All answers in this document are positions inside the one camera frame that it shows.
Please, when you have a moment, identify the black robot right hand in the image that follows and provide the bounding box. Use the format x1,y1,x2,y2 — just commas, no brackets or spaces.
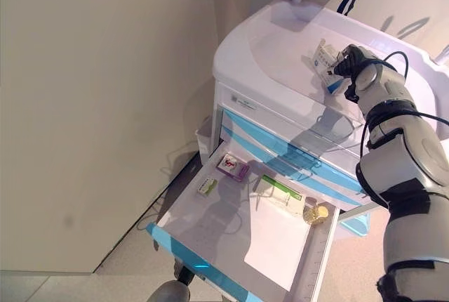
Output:
331,44,382,81

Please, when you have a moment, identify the white and blue medicine box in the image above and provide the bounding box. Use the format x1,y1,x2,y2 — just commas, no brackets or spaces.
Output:
311,37,347,95

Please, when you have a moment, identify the blue and white cart drawer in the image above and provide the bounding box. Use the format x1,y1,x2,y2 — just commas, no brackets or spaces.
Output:
146,140,341,302
219,129,373,208
219,107,364,190

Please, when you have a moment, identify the large green white medicine box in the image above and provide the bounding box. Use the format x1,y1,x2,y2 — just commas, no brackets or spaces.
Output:
255,173,306,218

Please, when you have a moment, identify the pink and purple medicine box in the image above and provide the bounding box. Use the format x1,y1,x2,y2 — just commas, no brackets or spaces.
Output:
216,153,250,182

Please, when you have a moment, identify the small green white medicine box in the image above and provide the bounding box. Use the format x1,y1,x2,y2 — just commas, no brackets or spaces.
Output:
196,175,219,197

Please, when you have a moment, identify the white medical cart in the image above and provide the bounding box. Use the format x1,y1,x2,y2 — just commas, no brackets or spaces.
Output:
194,0,449,232

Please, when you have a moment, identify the cart label sticker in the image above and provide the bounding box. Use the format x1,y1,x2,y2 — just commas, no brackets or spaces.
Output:
229,93,257,110

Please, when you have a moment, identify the yellow bottle with gold lid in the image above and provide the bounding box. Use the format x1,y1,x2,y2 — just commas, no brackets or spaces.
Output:
302,202,330,225

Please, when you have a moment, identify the white bin with blue lid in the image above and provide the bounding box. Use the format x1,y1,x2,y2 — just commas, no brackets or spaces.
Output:
338,210,372,237

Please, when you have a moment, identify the white side rack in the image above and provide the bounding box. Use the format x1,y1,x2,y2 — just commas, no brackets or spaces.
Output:
194,115,215,157

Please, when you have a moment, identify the silver robot left leg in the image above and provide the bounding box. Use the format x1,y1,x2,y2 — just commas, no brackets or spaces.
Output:
149,279,192,302

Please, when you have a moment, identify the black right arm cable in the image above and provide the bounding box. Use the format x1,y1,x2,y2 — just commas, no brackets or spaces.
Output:
359,51,449,208

